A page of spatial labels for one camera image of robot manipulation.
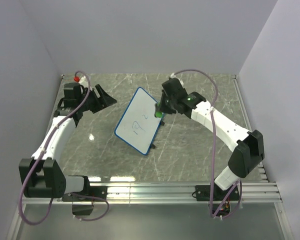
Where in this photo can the aluminium rail frame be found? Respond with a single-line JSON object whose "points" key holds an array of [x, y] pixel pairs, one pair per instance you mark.
{"points": [[149, 197]]}

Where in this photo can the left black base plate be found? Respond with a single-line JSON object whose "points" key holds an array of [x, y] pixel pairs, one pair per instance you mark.
{"points": [[94, 194]]}

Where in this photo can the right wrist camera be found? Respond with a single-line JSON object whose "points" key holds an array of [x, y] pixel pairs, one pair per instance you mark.
{"points": [[173, 76]]}

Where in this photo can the blue framed whiteboard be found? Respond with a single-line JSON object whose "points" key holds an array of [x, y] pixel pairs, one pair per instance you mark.
{"points": [[139, 124]]}

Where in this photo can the green whiteboard eraser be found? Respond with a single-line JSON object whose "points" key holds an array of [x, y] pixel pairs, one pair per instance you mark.
{"points": [[158, 113]]}

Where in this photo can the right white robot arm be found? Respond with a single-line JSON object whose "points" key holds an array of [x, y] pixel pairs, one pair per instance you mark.
{"points": [[247, 147]]}

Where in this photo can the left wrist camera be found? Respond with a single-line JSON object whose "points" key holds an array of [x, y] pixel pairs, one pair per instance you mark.
{"points": [[82, 81]]}

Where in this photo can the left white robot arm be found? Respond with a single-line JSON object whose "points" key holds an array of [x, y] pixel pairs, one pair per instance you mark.
{"points": [[41, 175]]}

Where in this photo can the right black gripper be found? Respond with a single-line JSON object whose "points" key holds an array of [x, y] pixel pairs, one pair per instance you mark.
{"points": [[163, 109]]}

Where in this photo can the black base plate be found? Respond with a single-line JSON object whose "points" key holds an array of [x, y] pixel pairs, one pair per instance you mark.
{"points": [[202, 193], [94, 194]]}

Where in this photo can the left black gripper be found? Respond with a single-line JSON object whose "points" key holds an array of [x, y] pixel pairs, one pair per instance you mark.
{"points": [[104, 101]]}

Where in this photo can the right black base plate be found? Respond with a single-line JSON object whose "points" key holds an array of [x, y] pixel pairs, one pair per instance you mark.
{"points": [[202, 193]]}

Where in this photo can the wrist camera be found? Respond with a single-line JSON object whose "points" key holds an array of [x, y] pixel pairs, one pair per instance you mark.
{"points": [[82, 81], [173, 76]]}

